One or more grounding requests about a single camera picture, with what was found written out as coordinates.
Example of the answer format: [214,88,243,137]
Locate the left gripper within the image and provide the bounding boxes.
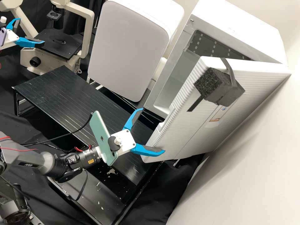
[2,18,45,48]

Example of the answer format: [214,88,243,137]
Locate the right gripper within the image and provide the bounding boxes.
[111,108,166,157]

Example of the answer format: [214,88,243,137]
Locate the incubator door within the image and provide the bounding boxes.
[141,56,292,164]

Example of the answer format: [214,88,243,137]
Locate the white incubator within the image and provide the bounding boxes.
[143,0,292,123]

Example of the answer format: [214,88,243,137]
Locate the cream microscope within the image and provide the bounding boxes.
[0,0,95,73]

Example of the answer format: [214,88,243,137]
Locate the black platform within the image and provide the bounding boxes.
[47,140,164,225]
[12,65,165,166]

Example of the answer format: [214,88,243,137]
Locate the white box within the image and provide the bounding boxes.
[87,0,186,103]

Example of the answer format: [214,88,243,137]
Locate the left wrist camera phone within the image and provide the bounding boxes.
[0,16,7,47]

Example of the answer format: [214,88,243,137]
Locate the wrist camera phone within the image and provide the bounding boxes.
[90,111,123,166]
[0,16,7,47]

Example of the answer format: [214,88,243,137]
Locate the right wrist camera phone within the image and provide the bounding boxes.
[90,111,123,166]

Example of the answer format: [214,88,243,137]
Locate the black cable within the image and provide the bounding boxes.
[21,112,92,146]
[67,170,89,202]

